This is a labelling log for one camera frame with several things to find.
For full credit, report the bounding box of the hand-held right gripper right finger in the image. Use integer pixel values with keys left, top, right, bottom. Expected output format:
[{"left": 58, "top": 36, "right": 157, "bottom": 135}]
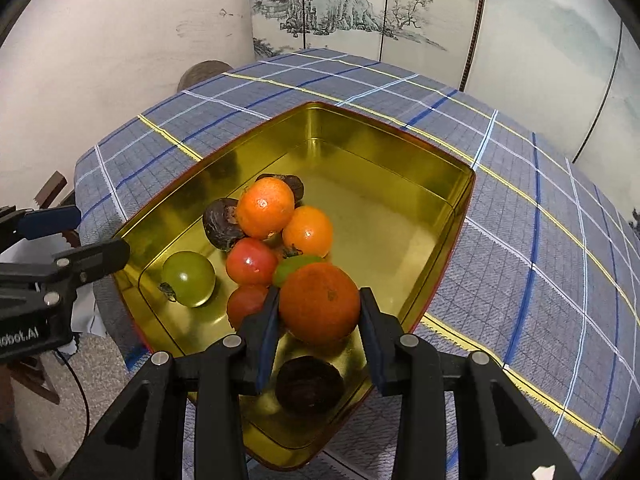
[{"left": 359, "top": 287, "right": 583, "bottom": 480}]

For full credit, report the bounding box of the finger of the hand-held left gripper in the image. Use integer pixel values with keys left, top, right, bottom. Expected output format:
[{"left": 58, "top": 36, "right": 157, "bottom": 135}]
[
  {"left": 0, "top": 238, "right": 132, "bottom": 307},
  {"left": 0, "top": 206, "right": 82, "bottom": 253}
]

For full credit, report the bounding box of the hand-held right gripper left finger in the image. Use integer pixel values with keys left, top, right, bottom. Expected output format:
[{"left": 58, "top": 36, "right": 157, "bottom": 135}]
[{"left": 60, "top": 286, "right": 281, "bottom": 480}]

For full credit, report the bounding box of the red tomato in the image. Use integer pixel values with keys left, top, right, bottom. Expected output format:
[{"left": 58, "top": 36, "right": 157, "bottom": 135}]
[
  {"left": 226, "top": 284, "right": 271, "bottom": 330},
  {"left": 225, "top": 238, "right": 280, "bottom": 287}
]

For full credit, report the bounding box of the large orange tangerine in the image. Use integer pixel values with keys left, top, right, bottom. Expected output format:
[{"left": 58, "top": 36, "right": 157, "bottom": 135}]
[{"left": 278, "top": 262, "right": 362, "bottom": 345}]

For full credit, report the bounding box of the small green tomato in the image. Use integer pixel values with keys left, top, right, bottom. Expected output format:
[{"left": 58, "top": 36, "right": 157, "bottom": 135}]
[{"left": 271, "top": 254, "right": 326, "bottom": 287}]

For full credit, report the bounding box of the large green tomato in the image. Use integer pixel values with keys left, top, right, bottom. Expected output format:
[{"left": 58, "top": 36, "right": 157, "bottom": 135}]
[{"left": 160, "top": 251, "right": 217, "bottom": 308}]

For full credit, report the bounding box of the small orange tangerine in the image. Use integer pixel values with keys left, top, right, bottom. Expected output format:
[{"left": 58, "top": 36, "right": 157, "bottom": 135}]
[
  {"left": 236, "top": 176, "right": 296, "bottom": 240},
  {"left": 282, "top": 206, "right": 334, "bottom": 258}
]

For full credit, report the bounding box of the red and gold tin box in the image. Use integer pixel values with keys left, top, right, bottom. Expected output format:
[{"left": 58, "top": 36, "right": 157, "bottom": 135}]
[{"left": 111, "top": 101, "right": 477, "bottom": 471}]

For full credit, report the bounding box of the dark wooden chair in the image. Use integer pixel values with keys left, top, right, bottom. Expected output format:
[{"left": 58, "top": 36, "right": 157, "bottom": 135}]
[{"left": 32, "top": 171, "right": 68, "bottom": 209}]

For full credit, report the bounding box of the pale blue cloth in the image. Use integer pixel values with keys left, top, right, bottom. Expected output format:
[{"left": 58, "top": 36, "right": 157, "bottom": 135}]
[{"left": 67, "top": 230, "right": 108, "bottom": 356}]

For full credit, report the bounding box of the blue plaid tablecloth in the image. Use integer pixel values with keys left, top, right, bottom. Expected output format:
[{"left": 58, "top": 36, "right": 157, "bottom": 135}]
[{"left": 74, "top": 47, "right": 640, "bottom": 480}]

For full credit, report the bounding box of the grey round millstone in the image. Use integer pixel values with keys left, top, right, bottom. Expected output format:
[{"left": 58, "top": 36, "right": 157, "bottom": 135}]
[{"left": 178, "top": 60, "right": 233, "bottom": 92}]

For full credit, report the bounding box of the painted folding screen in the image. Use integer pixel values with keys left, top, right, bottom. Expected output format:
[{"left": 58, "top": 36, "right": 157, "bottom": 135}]
[{"left": 247, "top": 0, "right": 640, "bottom": 221}]

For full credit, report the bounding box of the black cable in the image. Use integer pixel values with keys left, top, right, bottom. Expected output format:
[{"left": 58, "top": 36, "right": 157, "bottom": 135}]
[{"left": 52, "top": 350, "right": 92, "bottom": 443}]

